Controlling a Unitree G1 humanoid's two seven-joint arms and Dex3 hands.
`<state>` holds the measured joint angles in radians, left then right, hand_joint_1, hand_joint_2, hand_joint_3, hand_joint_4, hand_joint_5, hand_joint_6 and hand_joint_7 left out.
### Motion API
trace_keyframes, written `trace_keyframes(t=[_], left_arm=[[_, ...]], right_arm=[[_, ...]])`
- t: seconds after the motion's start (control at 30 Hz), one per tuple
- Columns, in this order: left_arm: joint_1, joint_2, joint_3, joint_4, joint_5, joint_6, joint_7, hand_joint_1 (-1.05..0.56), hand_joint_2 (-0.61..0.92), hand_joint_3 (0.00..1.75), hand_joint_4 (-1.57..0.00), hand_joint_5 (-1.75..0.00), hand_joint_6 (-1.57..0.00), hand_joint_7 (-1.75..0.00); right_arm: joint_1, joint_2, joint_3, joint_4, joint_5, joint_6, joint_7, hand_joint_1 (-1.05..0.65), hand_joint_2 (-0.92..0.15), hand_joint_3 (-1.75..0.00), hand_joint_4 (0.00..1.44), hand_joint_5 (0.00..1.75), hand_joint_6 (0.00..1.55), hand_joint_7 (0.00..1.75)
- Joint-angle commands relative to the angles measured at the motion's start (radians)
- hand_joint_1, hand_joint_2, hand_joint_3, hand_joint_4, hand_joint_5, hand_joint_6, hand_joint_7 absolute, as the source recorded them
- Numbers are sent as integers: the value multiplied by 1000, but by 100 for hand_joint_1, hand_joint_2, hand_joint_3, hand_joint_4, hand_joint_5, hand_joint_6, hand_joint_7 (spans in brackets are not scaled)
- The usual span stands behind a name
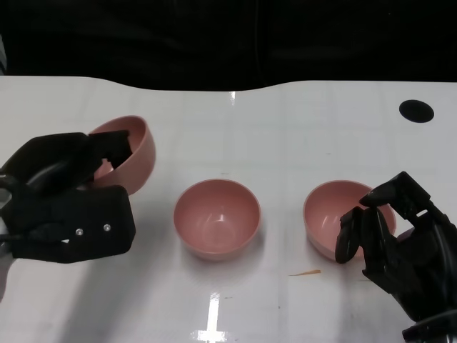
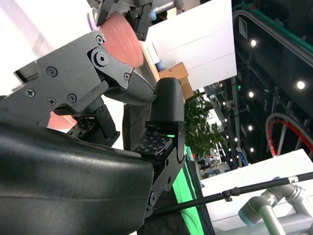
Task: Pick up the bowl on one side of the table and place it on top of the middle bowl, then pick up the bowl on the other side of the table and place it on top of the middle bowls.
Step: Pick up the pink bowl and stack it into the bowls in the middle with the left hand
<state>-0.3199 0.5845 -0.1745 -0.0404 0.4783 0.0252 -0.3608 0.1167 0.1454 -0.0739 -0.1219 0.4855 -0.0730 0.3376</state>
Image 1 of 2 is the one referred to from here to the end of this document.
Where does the pink bowl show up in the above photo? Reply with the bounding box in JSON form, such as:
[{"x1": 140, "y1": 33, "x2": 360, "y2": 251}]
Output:
[
  {"x1": 302, "y1": 180, "x2": 397, "y2": 264},
  {"x1": 87, "y1": 114, "x2": 157, "y2": 196},
  {"x1": 174, "y1": 178, "x2": 262, "y2": 262}
]

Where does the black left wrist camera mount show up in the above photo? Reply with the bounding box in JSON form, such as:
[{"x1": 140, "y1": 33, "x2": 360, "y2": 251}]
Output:
[{"x1": 6, "y1": 185, "x2": 137, "y2": 264}]

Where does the black backdrop curtain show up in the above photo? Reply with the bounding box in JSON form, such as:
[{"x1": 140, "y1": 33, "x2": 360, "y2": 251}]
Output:
[{"x1": 0, "y1": 0, "x2": 457, "y2": 92}]

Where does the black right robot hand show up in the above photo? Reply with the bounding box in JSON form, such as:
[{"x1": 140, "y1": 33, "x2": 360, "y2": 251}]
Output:
[{"x1": 334, "y1": 171, "x2": 457, "y2": 322}]

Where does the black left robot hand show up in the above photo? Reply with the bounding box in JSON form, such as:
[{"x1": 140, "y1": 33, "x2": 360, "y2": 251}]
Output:
[{"x1": 0, "y1": 129, "x2": 134, "y2": 204}]

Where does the black round table grommet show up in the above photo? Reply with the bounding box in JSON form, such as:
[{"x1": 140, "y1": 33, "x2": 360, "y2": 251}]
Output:
[{"x1": 398, "y1": 99, "x2": 435, "y2": 124}]

